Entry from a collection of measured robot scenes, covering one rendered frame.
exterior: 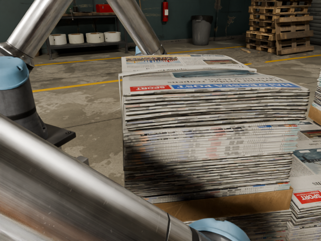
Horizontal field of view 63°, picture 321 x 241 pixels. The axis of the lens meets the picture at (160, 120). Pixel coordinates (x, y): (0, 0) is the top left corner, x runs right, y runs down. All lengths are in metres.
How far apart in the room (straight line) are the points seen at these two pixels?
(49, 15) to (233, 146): 0.69
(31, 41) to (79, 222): 0.76
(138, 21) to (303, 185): 0.64
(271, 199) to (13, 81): 0.65
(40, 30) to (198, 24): 6.74
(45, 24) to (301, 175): 0.81
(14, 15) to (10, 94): 6.13
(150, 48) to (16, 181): 0.76
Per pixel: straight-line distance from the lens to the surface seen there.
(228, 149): 0.43
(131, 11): 0.86
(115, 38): 6.50
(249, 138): 0.44
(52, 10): 0.91
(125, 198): 0.21
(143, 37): 0.89
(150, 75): 0.54
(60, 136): 0.85
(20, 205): 0.19
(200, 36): 7.55
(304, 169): 0.72
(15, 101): 0.78
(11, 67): 0.77
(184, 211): 0.46
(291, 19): 7.04
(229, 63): 0.64
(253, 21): 7.37
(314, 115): 0.98
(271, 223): 0.60
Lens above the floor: 1.20
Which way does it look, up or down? 25 degrees down
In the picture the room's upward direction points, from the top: straight up
